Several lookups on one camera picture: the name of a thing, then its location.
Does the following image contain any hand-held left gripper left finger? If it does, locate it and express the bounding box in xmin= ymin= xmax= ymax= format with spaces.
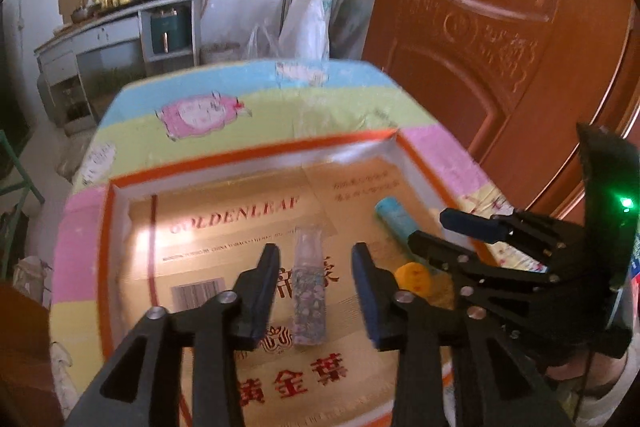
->
xmin=65 ymin=243 xmax=281 ymax=427

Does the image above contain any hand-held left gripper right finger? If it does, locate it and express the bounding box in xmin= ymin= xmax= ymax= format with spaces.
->
xmin=351 ymin=243 xmax=576 ymax=427

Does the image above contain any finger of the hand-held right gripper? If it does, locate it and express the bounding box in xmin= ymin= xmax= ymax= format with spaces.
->
xmin=406 ymin=229 xmax=561 ymax=323
xmin=440 ymin=207 xmax=568 ymax=275

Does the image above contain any yellow bottle cap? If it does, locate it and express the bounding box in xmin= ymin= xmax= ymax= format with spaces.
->
xmin=394 ymin=263 xmax=433 ymax=295

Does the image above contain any clear floral spray bottle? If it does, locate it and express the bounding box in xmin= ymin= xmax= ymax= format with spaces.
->
xmin=291 ymin=224 xmax=328 ymax=348

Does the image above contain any teal tube box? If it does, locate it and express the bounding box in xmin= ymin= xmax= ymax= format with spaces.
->
xmin=374 ymin=198 xmax=441 ymax=268

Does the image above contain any orange rimmed cardboard tray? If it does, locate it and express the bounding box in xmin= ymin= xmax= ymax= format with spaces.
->
xmin=97 ymin=129 xmax=501 ymax=427

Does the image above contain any person's right forearm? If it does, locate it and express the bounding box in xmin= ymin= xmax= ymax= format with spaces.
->
xmin=542 ymin=357 xmax=640 ymax=427

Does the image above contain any brown wooden door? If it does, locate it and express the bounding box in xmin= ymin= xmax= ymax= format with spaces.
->
xmin=360 ymin=0 xmax=640 ymax=228

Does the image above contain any pastel sheep printed blanket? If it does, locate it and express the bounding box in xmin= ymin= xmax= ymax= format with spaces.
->
xmin=50 ymin=59 xmax=551 ymax=427

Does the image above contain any white cloth bag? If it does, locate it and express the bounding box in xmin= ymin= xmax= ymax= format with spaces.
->
xmin=12 ymin=257 xmax=53 ymax=303

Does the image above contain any woven basket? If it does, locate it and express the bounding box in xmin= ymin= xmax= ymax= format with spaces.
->
xmin=200 ymin=42 xmax=241 ymax=66

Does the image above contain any leaning grey panel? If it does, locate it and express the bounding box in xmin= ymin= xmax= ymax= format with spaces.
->
xmin=330 ymin=0 xmax=376 ymax=58

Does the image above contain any clear plastic bag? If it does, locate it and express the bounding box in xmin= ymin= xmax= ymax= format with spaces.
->
xmin=247 ymin=24 xmax=281 ymax=60

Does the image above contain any white woven sack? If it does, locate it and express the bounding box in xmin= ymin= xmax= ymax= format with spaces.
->
xmin=280 ymin=0 xmax=336 ymax=60

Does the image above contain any brown wooden furniture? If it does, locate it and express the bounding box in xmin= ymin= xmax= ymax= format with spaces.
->
xmin=0 ymin=282 xmax=66 ymax=427

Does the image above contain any teal air fryer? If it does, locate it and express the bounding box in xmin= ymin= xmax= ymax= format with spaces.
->
xmin=151 ymin=7 xmax=193 ymax=55

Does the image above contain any grey kitchen counter cabinet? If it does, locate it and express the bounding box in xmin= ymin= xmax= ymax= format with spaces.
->
xmin=34 ymin=0 xmax=203 ymax=132

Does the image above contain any metal bowl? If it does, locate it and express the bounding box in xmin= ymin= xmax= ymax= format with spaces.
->
xmin=70 ymin=6 xmax=101 ymax=24

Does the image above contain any dark green board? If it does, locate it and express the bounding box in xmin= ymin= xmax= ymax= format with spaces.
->
xmin=0 ymin=2 xmax=31 ymax=142

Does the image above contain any green metal frame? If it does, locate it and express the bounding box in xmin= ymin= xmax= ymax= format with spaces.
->
xmin=0 ymin=129 xmax=46 ymax=253

